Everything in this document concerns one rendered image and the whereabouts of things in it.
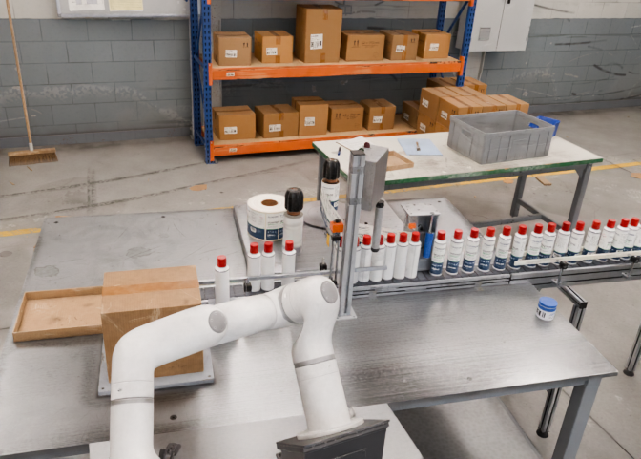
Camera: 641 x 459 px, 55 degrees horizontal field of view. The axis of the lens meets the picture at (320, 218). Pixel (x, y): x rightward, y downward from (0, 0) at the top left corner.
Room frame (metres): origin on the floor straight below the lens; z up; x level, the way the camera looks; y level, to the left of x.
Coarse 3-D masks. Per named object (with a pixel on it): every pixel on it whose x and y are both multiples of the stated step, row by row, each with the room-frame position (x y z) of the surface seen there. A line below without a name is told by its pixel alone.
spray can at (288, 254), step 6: (288, 240) 2.11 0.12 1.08; (288, 246) 2.09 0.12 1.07; (282, 252) 2.10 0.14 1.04; (288, 252) 2.09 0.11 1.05; (294, 252) 2.10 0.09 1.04; (282, 258) 2.10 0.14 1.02; (288, 258) 2.08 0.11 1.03; (294, 258) 2.10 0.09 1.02; (282, 264) 2.10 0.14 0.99; (288, 264) 2.08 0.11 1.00; (294, 264) 2.10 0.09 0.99; (282, 270) 2.09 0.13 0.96; (288, 270) 2.08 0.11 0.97; (294, 270) 2.10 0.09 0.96; (282, 282) 2.09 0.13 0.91; (288, 282) 2.08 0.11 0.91
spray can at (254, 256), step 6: (252, 246) 2.05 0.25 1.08; (252, 252) 2.05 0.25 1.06; (258, 252) 2.07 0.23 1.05; (252, 258) 2.04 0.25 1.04; (258, 258) 2.05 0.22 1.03; (252, 264) 2.04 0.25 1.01; (258, 264) 2.05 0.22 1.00; (252, 270) 2.04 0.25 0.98; (258, 270) 2.06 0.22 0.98; (252, 282) 2.04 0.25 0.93; (258, 282) 2.06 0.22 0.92; (252, 288) 2.04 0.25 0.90; (258, 288) 2.06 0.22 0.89
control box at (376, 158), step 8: (368, 152) 2.09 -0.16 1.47; (376, 152) 2.10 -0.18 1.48; (384, 152) 2.11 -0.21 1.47; (368, 160) 2.01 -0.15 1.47; (376, 160) 2.01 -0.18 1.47; (384, 160) 2.11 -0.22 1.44; (368, 168) 2.01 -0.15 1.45; (376, 168) 2.01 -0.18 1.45; (384, 168) 2.13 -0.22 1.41; (368, 176) 2.01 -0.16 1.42; (376, 176) 2.02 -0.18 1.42; (384, 176) 2.14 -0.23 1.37; (368, 184) 2.01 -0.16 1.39; (376, 184) 2.03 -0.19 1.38; (384, 184) 2.15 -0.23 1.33; (368, 192) 2.01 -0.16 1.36; (376, 192) 2.04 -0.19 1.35; (368, 200) 2.00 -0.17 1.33; (376, 200) 2.05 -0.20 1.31; (368, 208) 2.00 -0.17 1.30
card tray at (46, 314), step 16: (80, 288) 2.02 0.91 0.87; (96, 288) 2.03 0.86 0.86; (32, 304) 1.93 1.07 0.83; (48, 304) 1.94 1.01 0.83; (64, 304) 1.95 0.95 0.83; (80, 304) 1.95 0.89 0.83; (96, 304) 1.96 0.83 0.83; (16, 320) 1.79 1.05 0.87; (32, 320) 1.84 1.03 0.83; (48, 320) 1.85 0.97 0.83; (64, 320) 1.85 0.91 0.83; (80, 320) 1.86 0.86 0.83; (96, 320) 1.87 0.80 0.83; (16, 336) 1.72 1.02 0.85; (32, 336) 1.73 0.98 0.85; (48, 336) 1.75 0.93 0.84; (64, 336) 1.76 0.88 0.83
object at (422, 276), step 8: (424, 272) 2.29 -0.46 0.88; (480, 272) 2.32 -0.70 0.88; (488, 272) 2.32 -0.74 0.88; (496, 272) 2.33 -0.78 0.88; (504, 272) 2.33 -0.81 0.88; (296, 280) 2.16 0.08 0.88; (392, 280) 2.21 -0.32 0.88; (400, 280) 2.21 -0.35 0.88; (408, 280) 2.22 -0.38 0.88; (416, 280) 2.22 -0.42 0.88; (424, 280) 2.23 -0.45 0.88; (432, 280) 2.23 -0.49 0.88; (200, 288) 2.05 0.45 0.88; (208, 288) 2.05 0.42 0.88; (232, 288) 2.06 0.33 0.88; (240, 288) 2.07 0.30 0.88; (200, 296) 2.00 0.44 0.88; (208, 296) 2.00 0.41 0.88; (232, 296) 2.01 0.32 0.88; (240, 296) 2.02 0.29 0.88
